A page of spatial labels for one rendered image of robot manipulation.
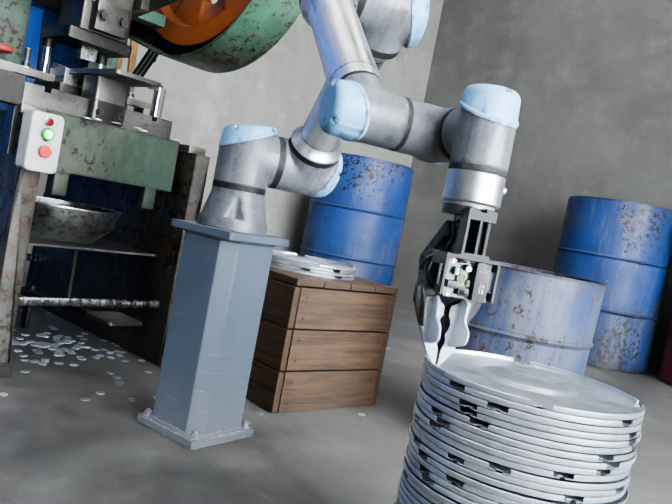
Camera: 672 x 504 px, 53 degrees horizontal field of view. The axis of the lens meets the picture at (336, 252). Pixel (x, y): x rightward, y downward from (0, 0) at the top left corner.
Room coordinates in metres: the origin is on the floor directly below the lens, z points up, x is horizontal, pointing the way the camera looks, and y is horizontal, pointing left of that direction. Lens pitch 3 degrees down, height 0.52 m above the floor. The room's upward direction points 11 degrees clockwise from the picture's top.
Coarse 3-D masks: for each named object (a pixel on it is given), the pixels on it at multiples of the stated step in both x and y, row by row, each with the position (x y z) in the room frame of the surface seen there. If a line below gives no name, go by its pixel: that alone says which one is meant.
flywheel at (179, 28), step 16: (192, 0) 2.26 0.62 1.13; (208, 0) 2.23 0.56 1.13; (224, 0) 2.15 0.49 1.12; (240, 0) 2.04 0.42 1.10; (176, 16) 2.31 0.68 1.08; (192, 16) 2.25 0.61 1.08; (208, 16) 2.19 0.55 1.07; (224, 16) 2.08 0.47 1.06; (160, 32) 2.30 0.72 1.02; (176, 32) 2.24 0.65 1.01; (192, 32) 2.18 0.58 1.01; (208, 32) 2.13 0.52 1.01; (192, 48) 2.22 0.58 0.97
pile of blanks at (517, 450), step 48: (432, 384) 0.86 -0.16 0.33; (432, 432) 0.84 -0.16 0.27; (480, 432) 0.79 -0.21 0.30; (528, 432) 0.77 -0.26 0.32; (576, 432) 0.76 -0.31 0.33; (624, 432) 0.79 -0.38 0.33; (432, 480) 0.85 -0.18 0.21; (480, 480) 0.78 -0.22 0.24; (528, 480) 0.77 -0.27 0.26; (576, 480) 0.77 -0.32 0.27; (624, 480) 0.81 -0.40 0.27
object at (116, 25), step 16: (64, 0) 1.90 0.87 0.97; (80, 0) 1.84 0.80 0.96; (96, 0) 1.83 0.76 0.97; (112, 0) 1.89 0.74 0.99; (128, 0) 1.92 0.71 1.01; (64, 16) 1.89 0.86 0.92; (80, 16) 1.83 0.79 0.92; (96, 16) 1.83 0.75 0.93; (112, 16) 1.86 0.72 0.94; (128, 16) 1.90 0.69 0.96; (96, 32) 1.86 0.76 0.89; (112, 32) 1.87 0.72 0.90; (128, 32) 1.94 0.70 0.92
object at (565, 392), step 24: (456, 360) 0.96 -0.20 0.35; (480, 360) 1.00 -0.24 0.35; (504, 360) 1.04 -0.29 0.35; (480, 384) 0.83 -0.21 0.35; (504, 384) 0.86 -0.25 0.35; (528, 384) 0.86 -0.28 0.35; (552, 384) 0.89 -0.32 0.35; (576, 384) 0.95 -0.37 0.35; (600, 384) 0.98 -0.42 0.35; (552, 408) 0.76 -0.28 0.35; (576, 408) 0.80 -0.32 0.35; (600, 408) 0.82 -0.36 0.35; (624, 408) 0.85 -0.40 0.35
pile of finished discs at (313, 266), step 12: (276, 252) 2.04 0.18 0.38; (288, 252) 2.07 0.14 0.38; (276, 264) 1.82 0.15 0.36; (288, 264) 1.81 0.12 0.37; (300, 264) 1.80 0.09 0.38; (312, 264) 1.84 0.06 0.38; (324, 264) 1.91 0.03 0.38; (336, 264) 2.02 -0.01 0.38; (324, 276) 1.81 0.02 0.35; (336, 276) 1.91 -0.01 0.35; (348, 276) 1.87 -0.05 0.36
